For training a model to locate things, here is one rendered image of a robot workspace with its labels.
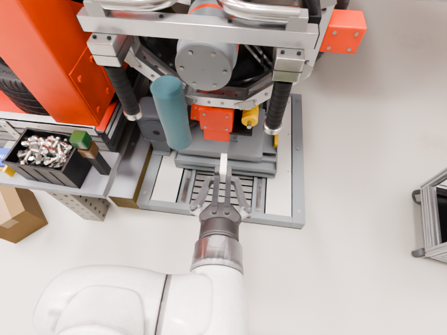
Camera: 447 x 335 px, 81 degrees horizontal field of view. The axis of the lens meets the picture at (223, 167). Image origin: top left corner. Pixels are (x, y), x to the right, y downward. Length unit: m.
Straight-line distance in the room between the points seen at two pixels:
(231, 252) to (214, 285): 0.06
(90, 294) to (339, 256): 1.14
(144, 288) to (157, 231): 0.94
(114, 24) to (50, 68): 0.36
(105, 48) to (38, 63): 0.36
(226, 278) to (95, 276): 0.18
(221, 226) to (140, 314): 0.19
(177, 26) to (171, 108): 0.30
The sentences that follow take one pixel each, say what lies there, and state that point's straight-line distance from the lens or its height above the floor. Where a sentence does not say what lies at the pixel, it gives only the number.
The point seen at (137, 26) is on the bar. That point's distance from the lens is 0.55.
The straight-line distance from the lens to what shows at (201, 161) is 1.29.
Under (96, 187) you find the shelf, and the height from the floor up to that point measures 0.45.
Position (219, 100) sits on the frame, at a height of 0.61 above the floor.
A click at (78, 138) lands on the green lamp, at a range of 0.83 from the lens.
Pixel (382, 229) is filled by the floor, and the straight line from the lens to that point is 1.51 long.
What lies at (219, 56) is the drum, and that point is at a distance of 0.59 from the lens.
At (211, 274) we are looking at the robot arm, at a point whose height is 0.82.
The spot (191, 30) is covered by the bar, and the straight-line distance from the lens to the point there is 0.52.
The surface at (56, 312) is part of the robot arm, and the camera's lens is 0.42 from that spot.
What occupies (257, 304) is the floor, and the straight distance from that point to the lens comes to 1.25.
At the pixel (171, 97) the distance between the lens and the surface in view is 0.74.
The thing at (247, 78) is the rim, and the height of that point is 0.63.
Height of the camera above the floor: 1.24
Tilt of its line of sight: 60 degrees down
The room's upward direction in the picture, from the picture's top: straight up
